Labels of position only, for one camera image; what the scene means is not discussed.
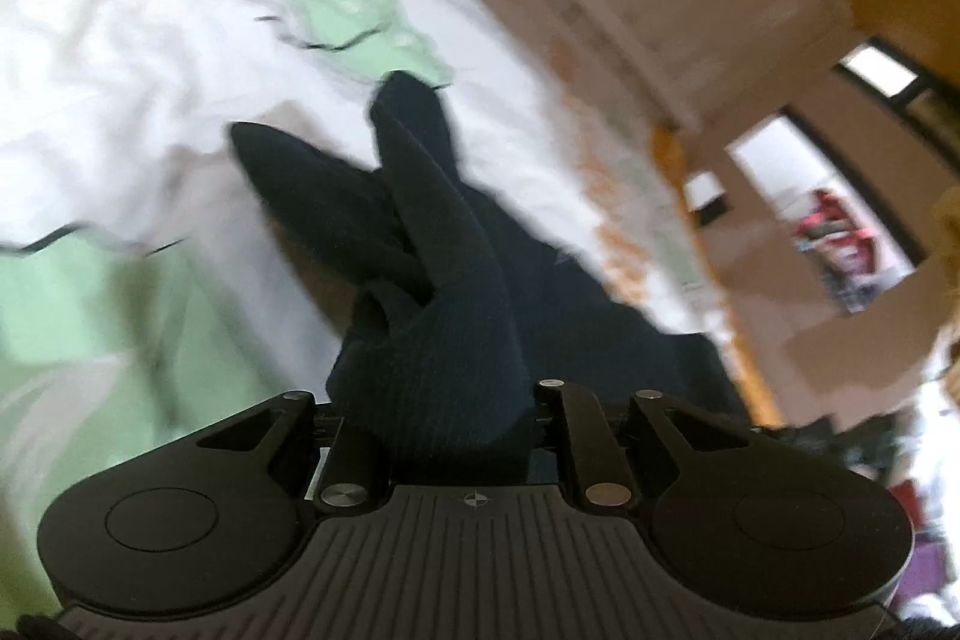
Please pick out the black hooded sweatshirt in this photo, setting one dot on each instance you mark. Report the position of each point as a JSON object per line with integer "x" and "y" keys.
{"x": 459, "y": 310}

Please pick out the red clothing pile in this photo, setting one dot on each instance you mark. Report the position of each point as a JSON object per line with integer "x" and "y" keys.
{"x": 844, "y": 252}

